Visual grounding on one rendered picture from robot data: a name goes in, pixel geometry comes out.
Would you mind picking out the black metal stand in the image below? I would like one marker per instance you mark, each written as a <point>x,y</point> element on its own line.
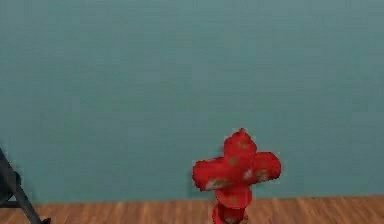
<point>13,188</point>

